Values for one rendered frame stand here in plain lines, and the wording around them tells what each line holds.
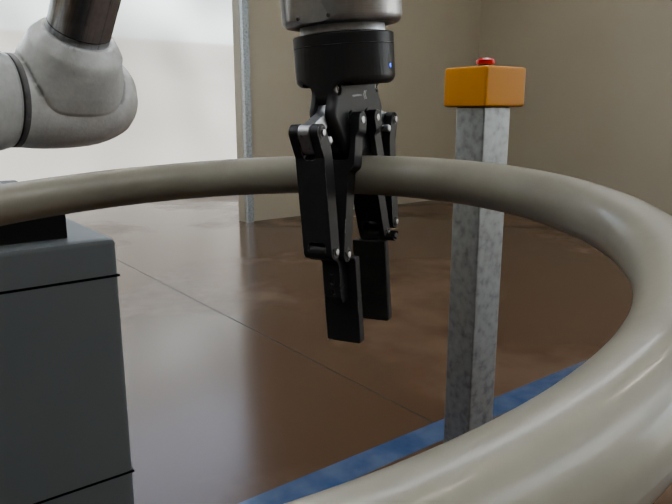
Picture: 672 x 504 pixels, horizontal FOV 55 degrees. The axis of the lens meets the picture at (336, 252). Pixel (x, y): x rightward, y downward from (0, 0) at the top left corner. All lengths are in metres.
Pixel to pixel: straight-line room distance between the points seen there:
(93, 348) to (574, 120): 6.36
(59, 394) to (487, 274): 0.88
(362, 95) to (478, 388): 1.10
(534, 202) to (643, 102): 6.36
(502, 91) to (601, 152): 5.57
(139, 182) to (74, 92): 0.63
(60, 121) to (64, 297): 0.30
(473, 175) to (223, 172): 0.21
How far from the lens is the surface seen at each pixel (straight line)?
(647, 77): 6.74
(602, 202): 0.33
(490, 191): 0.41
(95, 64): 1.14
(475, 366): 1.49
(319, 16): 0.47
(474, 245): 1.41
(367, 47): 0.47
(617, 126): 6.85
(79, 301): 1.06
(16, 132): 1.16
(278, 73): 6.05
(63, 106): 1.16
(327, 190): 0.45
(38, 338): 1.06
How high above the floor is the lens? 0.99
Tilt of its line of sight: 12 degrees down
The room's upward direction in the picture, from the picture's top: straight up
